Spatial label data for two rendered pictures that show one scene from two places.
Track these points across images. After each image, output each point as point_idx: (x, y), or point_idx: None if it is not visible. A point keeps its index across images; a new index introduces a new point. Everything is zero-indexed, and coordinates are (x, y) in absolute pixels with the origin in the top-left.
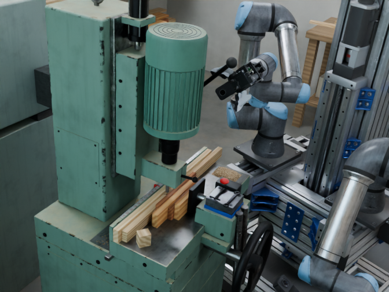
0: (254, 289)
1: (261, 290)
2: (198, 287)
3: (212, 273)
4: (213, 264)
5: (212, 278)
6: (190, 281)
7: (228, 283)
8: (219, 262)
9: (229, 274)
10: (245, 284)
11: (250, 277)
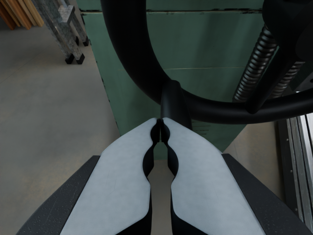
0: (306, 152)
1: (312, 159)
2: (194, 59)
3: (243, 67)
4: (252, 48)
5: (239, 74)
6: (161, 15)
7: (287, 127)
8: (270, 60)
9: (295, 120)
10: (301, 139)
11: (268, 72)
